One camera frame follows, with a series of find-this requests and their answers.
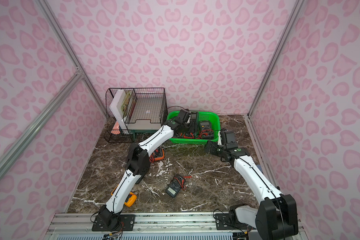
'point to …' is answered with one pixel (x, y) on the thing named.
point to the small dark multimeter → (177, 184)
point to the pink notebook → (115, 129)
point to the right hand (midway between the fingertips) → (211, 146)
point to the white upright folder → (117, 115)
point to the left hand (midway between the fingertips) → (194, 124)
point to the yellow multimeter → (131, 199)
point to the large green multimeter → (195, 133)
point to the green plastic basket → (213, 117)
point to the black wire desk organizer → (124, 107)
